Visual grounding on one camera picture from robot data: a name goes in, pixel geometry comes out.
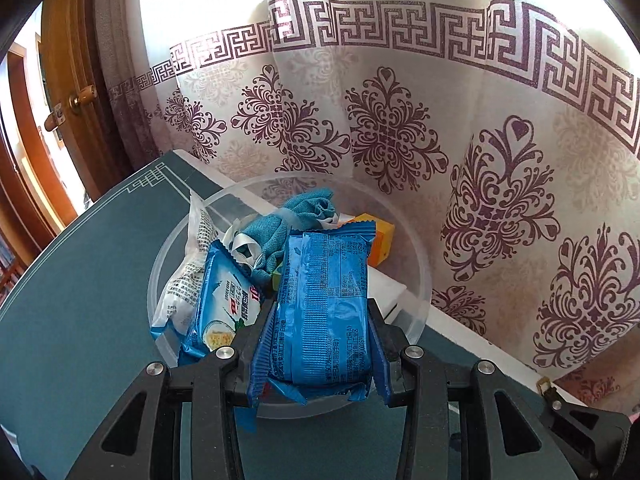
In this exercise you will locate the white printed snack packet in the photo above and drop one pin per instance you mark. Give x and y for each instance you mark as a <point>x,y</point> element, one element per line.
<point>187,270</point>

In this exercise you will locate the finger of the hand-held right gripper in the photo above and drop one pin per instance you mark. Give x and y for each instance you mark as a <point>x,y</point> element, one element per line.
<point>575,417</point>

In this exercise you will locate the round wooden door knob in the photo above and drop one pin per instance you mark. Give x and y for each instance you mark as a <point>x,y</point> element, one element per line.
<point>82,97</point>

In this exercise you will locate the teal cloth bundle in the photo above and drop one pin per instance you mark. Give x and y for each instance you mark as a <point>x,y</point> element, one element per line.
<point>295,225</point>

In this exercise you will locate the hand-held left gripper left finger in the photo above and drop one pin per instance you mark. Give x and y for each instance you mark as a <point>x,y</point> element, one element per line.
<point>265,340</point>

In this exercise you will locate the patterned white purple curtain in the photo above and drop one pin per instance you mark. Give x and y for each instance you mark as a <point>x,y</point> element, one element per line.
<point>400,125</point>

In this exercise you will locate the wooden door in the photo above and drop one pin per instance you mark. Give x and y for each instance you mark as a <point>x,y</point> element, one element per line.
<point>30,160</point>
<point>75,35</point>

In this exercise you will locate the wooden bookshelf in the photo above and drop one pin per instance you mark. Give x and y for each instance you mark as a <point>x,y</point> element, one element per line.
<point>7,265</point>

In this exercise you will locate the white tissue packet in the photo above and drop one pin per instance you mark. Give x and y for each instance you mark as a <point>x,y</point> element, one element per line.
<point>390,292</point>

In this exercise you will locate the green toy block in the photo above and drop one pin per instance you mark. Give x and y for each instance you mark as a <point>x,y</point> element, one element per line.
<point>274,278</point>

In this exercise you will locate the orange and yellow toy block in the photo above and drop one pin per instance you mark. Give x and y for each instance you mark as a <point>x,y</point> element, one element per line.
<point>380,242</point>

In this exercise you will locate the clear plastic bowl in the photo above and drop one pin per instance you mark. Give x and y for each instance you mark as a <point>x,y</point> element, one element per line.
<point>415,280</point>

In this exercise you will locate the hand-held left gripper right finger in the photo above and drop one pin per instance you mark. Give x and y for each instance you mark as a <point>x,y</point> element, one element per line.
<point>378,360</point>

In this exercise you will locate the blue and white biscuit packet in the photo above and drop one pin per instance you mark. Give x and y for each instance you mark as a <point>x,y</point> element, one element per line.
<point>225,300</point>

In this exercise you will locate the door latch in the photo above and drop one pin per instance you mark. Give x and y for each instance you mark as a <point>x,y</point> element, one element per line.
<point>53,120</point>

